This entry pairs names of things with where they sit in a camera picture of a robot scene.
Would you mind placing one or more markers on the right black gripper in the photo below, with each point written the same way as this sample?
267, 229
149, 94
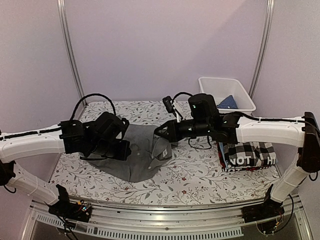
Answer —
173, 135

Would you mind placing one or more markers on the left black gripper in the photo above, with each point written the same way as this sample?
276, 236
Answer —
125, 152

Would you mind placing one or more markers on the grey long sleeve shirt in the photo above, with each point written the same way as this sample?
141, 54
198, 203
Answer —
148, 153

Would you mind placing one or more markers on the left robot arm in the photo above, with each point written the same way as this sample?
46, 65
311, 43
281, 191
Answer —
102, 137

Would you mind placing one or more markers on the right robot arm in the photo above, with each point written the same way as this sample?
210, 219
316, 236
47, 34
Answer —
238, 127

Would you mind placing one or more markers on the floral patterned table cloth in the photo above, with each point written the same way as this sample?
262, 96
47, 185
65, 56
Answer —
192, 177

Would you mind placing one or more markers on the white plastic bin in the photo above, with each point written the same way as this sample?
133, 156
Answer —
222, 88

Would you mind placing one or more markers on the blue dotted cloth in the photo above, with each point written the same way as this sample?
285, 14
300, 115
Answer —
228, 103

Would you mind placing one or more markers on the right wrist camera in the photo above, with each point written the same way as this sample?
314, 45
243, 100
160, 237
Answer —
174, 108

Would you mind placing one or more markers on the aluminium front rail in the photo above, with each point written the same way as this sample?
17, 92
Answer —
122, 221

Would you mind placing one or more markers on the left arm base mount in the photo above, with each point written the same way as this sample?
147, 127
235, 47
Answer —
78, 211

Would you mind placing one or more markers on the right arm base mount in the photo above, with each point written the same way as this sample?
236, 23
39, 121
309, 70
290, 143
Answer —
261, 211

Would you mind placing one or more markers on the right metal corner post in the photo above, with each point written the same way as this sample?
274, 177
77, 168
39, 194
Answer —
270, 5

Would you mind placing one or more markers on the metal corner post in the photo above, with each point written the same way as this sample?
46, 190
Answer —
69, 48
270, 5

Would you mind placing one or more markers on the left metal corner post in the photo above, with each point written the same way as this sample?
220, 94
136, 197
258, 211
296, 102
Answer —
69, 48

